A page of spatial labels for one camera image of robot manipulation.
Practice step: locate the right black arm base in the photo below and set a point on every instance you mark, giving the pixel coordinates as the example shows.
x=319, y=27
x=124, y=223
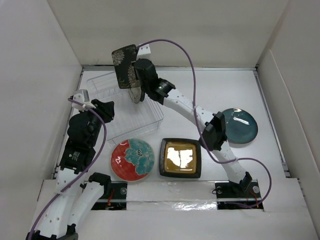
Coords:
x=229, y=200

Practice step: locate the square black floral plate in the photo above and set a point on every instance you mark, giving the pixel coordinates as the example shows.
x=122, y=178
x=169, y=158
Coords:
x=123, y=59

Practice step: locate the round red teal floral plate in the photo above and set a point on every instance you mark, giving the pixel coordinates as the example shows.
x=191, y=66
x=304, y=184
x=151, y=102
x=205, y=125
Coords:
x=132, y=160

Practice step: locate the square black yellow plate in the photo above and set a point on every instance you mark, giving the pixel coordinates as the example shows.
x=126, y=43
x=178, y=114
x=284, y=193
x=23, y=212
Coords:
x=180, y=158

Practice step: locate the white wire dish rack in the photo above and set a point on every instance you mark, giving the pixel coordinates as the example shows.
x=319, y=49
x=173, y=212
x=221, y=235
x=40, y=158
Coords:
x=131, y=120

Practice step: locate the round beige tree-pattern plate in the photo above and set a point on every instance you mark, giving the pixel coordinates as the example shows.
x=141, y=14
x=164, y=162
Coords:
x=136, y=94

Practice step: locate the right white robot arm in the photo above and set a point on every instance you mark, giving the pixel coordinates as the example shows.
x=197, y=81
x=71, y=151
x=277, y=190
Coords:
x=211, y=126

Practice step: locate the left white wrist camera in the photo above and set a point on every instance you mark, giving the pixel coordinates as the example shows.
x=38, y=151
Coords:
x=81, y=99

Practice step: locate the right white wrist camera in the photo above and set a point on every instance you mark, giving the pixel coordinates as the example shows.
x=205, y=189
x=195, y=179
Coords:
x=144, y=51

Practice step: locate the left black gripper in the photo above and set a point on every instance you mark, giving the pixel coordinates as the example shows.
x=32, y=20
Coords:
x=106, y=107

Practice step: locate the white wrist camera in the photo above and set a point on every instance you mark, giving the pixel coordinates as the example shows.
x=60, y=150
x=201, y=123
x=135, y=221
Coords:
x=144, y=51
x=81, y=99

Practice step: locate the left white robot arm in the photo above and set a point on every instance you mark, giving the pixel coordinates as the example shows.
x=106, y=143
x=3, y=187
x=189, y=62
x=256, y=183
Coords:
x=75, y=194

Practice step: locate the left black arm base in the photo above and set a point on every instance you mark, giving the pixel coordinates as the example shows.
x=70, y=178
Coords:
x=116, y=200

